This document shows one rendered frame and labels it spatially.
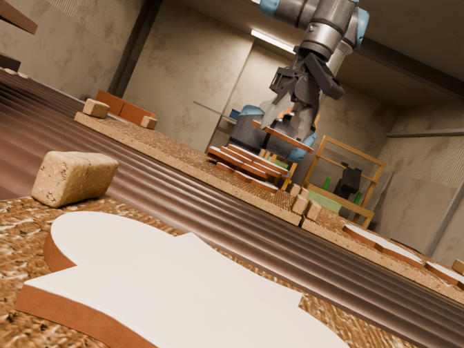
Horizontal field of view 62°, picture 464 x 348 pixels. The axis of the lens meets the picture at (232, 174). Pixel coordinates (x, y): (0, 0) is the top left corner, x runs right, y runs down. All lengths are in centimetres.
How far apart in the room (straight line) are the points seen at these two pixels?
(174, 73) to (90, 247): 839
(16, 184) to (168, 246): 15
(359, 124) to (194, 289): 906
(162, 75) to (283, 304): 843
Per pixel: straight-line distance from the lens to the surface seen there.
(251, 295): 18
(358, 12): 137
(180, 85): 848
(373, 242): 69
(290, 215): 61
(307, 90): 85
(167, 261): 18
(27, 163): 37
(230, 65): 843
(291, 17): 100
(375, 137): 929
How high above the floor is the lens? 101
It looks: 5 degrees down
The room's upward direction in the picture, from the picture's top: 25 degrees clockwise
